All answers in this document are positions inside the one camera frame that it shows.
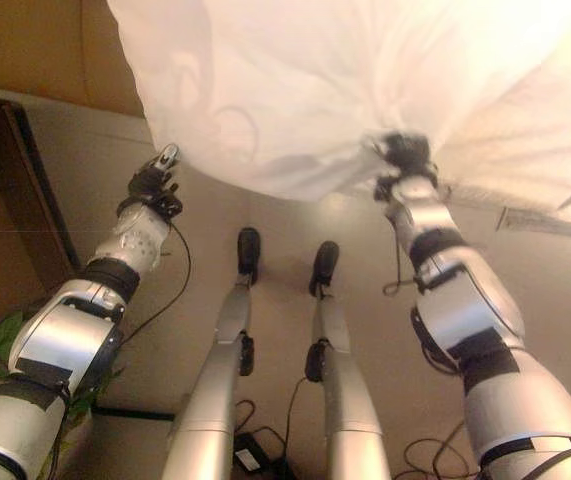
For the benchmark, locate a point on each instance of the black power adapter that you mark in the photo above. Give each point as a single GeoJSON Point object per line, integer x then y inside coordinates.
{"type": "Point", "coordinates": [252, 452]}

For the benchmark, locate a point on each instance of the white bed duvet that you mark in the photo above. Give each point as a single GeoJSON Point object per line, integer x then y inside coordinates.
{"type": "Point", "coordinates": [365, 90]}

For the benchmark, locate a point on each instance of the silver left robot leg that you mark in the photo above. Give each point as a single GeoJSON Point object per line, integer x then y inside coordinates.
{"type": "Point", "coordinates": [215, 370]}

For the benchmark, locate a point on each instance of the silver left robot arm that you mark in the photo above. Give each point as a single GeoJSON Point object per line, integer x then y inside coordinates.
{"type": "Point", "coordinates": [60, 330]}

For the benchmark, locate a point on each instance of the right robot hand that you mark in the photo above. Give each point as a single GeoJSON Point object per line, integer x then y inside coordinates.
{"type": "Point", "coordinates": [401, 150]}

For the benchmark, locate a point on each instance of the silver robot leg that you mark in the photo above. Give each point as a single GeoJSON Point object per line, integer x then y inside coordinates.
{"type": "Point", "coordinates": [342, 370]}
{"type": "Point", "coordinates": [215, 370]}

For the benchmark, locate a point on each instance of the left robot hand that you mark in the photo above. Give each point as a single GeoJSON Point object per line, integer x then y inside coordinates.
{"type": "Point", "coordinates": [151, 178]}

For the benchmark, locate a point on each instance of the dark wooden cabinet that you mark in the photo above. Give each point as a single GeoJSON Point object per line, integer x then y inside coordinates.
{"type": "Point", "coordinates": [10, 190]}

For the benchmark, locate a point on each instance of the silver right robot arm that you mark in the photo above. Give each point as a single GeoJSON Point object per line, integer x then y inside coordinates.
{"type": "Point", "coordinates": [470, 320]}

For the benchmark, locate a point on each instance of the silver right robot leg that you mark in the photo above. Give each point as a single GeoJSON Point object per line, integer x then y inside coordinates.
{"type": "Point", "coordinates": [342, 370]}

